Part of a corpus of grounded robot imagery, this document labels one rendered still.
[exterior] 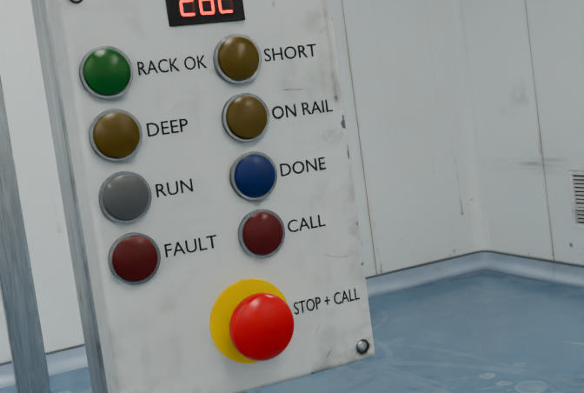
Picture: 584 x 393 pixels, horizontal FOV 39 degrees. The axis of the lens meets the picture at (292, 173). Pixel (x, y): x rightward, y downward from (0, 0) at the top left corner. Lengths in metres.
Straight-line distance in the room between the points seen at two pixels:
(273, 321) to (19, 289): 1.20
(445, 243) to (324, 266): 4.44
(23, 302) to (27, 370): 0.13
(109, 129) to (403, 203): 4.35
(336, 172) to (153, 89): 0.13
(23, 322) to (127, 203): 1.20
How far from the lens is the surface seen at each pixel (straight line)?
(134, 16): 0.49
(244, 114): 0.50
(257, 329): 0.49
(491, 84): 4.84
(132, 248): 0.48
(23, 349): 1.68
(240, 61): 0.50
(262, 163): 0.50
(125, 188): 0.48
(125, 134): 0.48
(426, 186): 4.87
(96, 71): 0.47
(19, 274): 1.65
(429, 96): 4.89
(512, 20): 4.67
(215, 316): 0.50
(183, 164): 0.49
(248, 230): 0.50
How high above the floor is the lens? 1.09
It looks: 4 degrees down
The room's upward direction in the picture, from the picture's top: 8 degrees counter-clockwise
